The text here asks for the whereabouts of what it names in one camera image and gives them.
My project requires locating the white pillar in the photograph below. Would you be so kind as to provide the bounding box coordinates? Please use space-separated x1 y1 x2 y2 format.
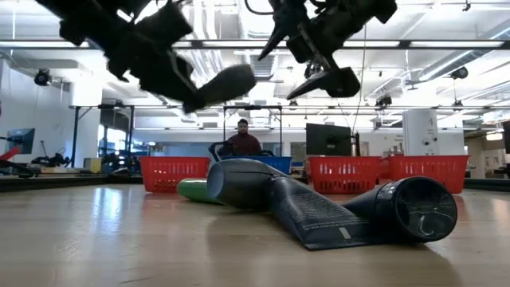
401 108 440 157

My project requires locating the blue plastic basket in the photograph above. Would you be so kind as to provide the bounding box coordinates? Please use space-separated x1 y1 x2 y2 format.
221 155 293 175

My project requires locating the black ceiling spotlight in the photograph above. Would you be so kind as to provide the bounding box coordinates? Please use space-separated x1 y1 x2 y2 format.
450 65 469 81
304 61 324 80
33 69 52 87
374 94 394 109

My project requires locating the yellow box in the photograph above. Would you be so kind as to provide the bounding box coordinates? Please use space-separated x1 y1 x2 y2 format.
82 157 103 175

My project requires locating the silver ventilation duct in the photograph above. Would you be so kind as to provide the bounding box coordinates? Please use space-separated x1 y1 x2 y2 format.
237 0 294 81

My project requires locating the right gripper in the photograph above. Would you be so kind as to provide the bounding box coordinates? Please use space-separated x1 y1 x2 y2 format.
257 0 375 100

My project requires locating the large black monitor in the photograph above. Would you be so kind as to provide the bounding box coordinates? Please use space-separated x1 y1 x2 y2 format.
305 122 353 158

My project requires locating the red background object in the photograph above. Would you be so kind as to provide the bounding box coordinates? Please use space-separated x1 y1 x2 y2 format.
0 145 22 163

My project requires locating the small blue-lit monitor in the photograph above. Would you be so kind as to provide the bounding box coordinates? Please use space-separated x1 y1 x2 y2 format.
6 127 36 155

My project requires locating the red plastic basket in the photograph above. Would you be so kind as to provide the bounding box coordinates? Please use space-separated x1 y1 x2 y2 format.
304 155 386 195
384 155 470 195
139 155 211 195

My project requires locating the person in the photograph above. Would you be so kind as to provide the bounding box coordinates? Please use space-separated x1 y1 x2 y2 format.
226 118 264 157

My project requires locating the green toiletry bottle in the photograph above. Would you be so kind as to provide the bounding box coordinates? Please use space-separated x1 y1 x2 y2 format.
177 178 224 206

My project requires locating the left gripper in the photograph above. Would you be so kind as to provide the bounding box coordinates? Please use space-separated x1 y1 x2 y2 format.
105 2 200 103

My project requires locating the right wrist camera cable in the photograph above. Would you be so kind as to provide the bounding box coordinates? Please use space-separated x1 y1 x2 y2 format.
244 0 276 16

